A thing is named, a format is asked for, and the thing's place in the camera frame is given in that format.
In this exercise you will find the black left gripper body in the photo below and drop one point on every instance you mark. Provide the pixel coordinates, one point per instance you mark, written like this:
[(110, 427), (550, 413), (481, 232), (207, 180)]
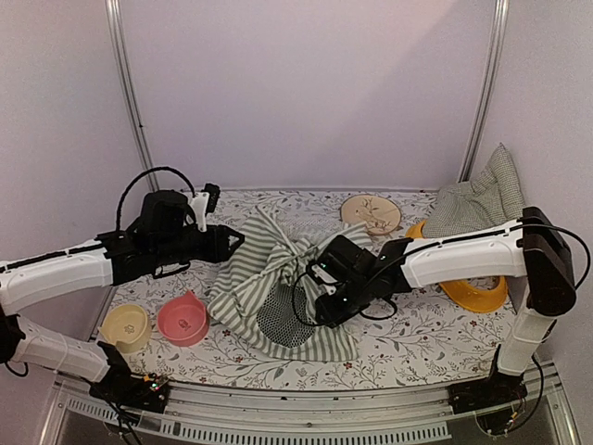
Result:
[(173, 249)]

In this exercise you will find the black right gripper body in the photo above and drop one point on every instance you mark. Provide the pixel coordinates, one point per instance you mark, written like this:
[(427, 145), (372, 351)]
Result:
[(357, 298)]

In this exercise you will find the green striped pet tent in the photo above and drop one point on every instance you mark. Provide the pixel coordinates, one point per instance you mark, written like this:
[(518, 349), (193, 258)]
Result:
[(261, 296)]

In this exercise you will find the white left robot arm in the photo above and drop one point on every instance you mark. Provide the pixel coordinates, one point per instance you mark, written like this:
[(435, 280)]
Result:
[(27, 282)]

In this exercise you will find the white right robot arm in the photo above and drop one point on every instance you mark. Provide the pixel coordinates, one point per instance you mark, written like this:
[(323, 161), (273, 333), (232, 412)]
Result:
[(529, 247)]

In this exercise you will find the pink pet bowl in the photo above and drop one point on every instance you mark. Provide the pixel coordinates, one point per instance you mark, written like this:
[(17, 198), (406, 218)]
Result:
[(183, 321)]

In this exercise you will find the cream pet bowl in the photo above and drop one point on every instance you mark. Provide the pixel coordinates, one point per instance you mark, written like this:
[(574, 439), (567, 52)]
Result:
[(127, 328)]

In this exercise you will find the yellow double pet bowl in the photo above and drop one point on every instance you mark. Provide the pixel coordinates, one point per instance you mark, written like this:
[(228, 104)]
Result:
[(477, 299)]

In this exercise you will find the round wooden floral plate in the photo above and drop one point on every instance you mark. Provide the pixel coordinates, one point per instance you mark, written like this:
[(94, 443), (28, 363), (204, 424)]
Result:
[(380, 215)]

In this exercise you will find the green checked cushion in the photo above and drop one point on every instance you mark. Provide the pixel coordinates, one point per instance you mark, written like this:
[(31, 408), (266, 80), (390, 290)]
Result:
[(490, 199)]

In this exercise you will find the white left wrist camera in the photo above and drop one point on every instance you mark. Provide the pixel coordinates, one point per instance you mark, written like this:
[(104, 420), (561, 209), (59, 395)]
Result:
[(204, 203)]

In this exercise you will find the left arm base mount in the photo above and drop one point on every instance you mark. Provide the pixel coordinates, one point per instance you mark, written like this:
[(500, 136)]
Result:
[(121, 387)]

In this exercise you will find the aluminium frame post left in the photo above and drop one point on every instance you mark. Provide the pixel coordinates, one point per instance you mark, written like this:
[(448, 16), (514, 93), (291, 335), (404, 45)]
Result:
[(116, 31)]

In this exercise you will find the aluminium frame post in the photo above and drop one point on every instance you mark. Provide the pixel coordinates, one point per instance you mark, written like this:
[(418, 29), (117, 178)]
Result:
[(116, 31), (493, 57)]

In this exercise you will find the front aluminium rail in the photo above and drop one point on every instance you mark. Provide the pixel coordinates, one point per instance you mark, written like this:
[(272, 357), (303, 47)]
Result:
[(197, 414)]

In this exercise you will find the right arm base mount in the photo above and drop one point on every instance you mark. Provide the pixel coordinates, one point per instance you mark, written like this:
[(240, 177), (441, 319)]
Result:
[(485, 393)]

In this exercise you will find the aluminium frame post right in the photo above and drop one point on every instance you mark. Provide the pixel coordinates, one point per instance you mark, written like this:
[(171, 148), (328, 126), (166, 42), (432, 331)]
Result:
[(493, 57)]

